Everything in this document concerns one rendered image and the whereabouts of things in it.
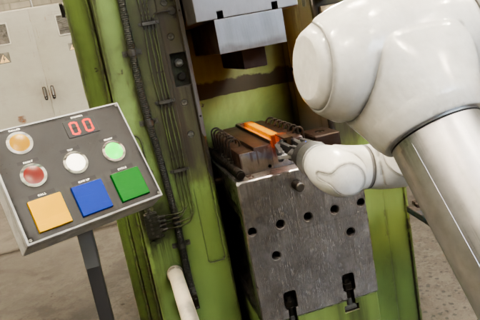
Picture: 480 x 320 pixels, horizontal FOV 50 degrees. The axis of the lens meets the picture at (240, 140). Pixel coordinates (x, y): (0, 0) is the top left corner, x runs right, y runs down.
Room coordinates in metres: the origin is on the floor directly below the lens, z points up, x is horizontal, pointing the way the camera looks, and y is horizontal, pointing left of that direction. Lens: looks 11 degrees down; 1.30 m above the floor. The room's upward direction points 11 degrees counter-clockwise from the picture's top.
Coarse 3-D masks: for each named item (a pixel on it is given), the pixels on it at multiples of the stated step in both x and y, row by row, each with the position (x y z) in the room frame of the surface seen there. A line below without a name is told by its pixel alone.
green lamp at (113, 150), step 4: (108, 144) 1.26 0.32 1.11; (112, 144) 1.27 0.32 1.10; (116, 144) 1.27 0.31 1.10; (108, 148) 1.25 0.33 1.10; (112, 148) 1.26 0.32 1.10; (116, 148) 1.26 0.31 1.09; (120, 148) 1.27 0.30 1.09; (108, 152) 1.25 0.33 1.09; (112, 152) 1.25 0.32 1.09; (116, 152) 1.26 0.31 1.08; (120, 152) 1.26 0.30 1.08; (112, 156) 1.24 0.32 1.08; (116, 156) 1.25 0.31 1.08; (120, 156) 1.25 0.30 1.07
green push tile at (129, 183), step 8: (136, 168) 1.25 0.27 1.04; (112, 176) 1.21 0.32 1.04; (120, 176) 1.22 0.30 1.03; (128, 176) 1.22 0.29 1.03; (136, 176) 1.23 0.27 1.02; (120, 184) 1.20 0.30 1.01; (128, 184) 1.21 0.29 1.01; (136, 184) 1.22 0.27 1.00; (144, 184) 1.23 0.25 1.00; (120, 192) 1.19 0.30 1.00; (128, 192) 1.20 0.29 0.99; (136, 192) 1.21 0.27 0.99; (144, 192) 1.22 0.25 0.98; (128, 200) 1.19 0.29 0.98
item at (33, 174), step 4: (28, 168) 1.14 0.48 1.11; (32, 168) 1.14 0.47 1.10; (36, 168) 1.15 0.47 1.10; (40, 168) 1.15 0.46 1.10; (24, 172) 1.13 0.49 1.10; (28, 172) 1.13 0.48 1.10; (32, 172) 1.14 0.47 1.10; (36, 172) 1.14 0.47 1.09; (40, 172) 1.14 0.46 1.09; (24, 176) 1.12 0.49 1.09; (28, 176) 1.13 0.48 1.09; (32, 176) 1.13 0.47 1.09; (36, 176) 1.13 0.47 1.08; (40, 176) 1.14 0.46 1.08; (28, 180) 1.12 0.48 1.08; (32, 180) 1.13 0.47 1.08; (36, 180) 1.13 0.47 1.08; (40, 180) 1.13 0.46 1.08
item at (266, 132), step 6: (246, 126) 1.76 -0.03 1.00; (252, 126) 1.69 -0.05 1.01; (258, 126) 1.67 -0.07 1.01; (258, 132) 1.62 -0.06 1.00; (264, 132) 1.56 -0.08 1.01; (270, 132) 1.54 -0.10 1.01; (276, 132) 1.52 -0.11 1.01; (282, 132) 1.45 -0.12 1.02; (270, 138) 1.50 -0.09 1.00; (282, 138) 1.38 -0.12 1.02; (288, 138) 1.38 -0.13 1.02
